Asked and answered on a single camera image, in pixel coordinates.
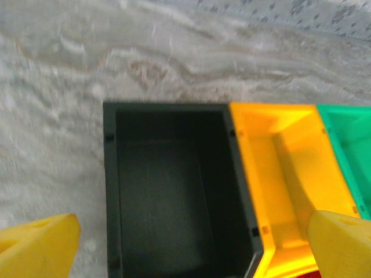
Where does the yellow plastic bin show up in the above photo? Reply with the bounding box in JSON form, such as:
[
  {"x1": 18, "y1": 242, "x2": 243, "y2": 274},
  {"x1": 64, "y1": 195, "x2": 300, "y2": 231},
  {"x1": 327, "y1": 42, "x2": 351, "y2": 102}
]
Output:
[{"x1": 228, "y1": 103, "x2": 362, "y2": 278}]

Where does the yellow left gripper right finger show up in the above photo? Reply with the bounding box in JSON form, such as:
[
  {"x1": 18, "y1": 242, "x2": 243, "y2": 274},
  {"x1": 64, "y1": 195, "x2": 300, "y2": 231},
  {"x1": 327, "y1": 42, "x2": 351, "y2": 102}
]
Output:
[{"x1": 306, "y1": 210, "x2": 371, "y2": 278}]

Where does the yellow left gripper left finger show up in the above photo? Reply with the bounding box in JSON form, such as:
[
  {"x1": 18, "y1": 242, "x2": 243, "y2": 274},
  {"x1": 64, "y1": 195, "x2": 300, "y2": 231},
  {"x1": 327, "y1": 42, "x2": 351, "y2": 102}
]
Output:
[{"x1": 0, "y1": 213, "x2": 81, "y2": 278}]

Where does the black plastic bin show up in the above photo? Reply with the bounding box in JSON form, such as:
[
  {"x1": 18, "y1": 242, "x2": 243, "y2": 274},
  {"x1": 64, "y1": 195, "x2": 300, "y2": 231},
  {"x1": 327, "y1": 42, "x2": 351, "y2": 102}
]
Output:
[{"x1": 103, "y1": 101, "x2": 266, "y2": 278}]

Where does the green plastic bin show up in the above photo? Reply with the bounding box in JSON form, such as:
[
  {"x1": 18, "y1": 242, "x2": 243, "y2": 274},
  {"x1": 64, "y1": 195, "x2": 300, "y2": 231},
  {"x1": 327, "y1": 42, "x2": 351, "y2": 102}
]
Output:
[{"x1": 317, "y1": 104, "x2": 371, "y2": 221}]

